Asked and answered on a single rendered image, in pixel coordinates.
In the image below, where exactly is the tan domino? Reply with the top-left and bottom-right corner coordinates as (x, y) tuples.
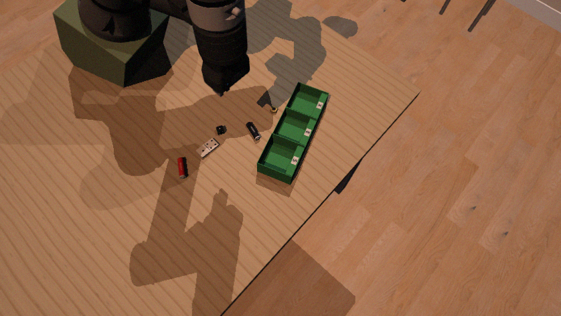
(196, 138), (219, 159)

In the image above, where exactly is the red battery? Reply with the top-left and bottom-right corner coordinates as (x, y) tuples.
(177, 157), (186, 179)

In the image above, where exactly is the green rack of bins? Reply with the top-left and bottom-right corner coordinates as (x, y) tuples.
(257, 82), (329, 185)

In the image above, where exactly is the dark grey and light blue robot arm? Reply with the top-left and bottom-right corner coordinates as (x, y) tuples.
(78, 0), (236, 43)

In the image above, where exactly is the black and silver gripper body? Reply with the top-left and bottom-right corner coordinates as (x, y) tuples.
(167, 0), (250, 93)

